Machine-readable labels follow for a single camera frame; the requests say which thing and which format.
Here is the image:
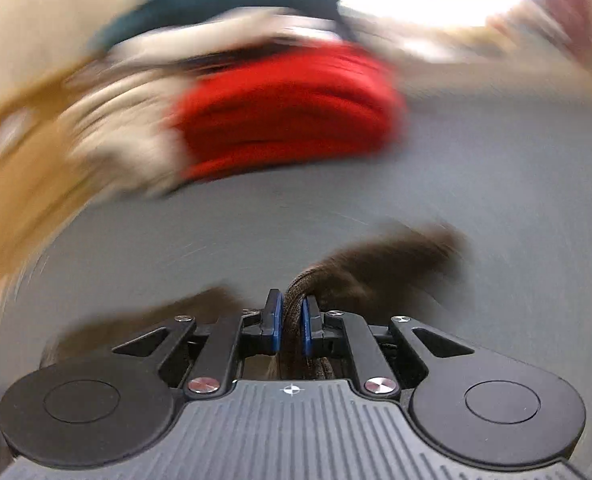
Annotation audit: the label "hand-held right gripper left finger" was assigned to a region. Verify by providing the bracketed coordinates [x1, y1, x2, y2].
[112, 288, 283, 397]

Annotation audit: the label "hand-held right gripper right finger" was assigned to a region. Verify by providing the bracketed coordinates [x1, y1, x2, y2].
[299, 296, 478, 397]

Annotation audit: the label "brown corduroy pants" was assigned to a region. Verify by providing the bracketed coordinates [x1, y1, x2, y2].
[50, 222, 469, 382]

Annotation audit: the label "red knitted cloth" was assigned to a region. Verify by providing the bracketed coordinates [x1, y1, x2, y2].
[168, 42, 409, 184]

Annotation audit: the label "grey table mat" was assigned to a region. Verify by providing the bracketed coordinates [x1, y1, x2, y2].
[6, 72, 592, 480]

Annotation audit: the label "beige folded cloth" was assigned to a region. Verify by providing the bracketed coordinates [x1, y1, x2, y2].
[60, 10, 339, 197]

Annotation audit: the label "teal cloth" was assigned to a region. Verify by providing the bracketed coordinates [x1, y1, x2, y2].
[90, 0, 363, 57]

